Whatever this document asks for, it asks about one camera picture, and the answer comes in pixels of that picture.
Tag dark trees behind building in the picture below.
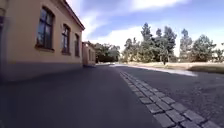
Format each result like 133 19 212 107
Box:
90 42 121 64

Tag tan building with pitched roof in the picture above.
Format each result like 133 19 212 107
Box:
81 41 97 68

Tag grey asphalt path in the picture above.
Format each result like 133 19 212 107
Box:
0 63 165 128

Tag row of conifer trees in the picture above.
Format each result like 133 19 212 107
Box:
120 22 224 64

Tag pale pavement strip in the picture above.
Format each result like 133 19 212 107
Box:
109 63 199 78

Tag grey paving stone strip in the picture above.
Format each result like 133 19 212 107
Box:
117 70 222 128

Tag grey asphalt road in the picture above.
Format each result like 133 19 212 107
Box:
114 64 224 128

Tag tan building with dark windows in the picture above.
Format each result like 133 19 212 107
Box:
0 0 86 83

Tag dry grass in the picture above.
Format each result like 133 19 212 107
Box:
126 61 224 75

